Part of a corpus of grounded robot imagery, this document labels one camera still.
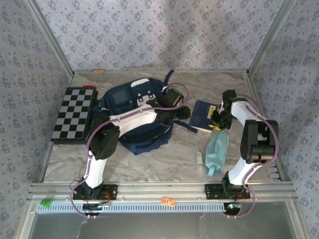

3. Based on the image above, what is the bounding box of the blue book with yellow label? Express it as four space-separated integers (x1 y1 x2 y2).
188 99 220 133

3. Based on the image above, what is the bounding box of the teal pencil case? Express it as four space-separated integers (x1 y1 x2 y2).
205 130 230 177

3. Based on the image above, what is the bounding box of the clear glue tube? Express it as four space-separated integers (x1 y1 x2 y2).
195 148 206 174

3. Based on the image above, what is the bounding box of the navy blue student backpack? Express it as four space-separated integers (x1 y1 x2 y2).
91 70 199 156

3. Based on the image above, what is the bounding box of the orange paper tag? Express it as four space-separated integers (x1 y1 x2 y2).
161 196 175 207

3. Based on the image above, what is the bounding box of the black and grey chessboard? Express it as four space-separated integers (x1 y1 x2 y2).
50 86 98 145

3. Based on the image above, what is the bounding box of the shiny metal panel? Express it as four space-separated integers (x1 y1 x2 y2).
19 201 307 239

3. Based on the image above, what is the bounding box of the aluminium side rail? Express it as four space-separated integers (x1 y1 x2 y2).
245 72 285 181

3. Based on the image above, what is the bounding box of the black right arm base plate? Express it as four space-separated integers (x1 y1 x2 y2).
204 183 251 200

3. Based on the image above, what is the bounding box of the aluminium mounting rail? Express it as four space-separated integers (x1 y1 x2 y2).
27 181 299 202

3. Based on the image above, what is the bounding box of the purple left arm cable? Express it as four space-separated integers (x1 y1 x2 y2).
70 81 190 219

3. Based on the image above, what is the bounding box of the aluminium frame post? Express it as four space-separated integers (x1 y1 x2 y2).
23 0 75 77
246 0 299 75

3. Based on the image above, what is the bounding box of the grey slotted cable duct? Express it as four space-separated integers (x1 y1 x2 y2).
36 202 229 214

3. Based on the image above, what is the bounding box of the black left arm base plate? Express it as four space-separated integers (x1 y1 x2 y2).
72 183 118 200

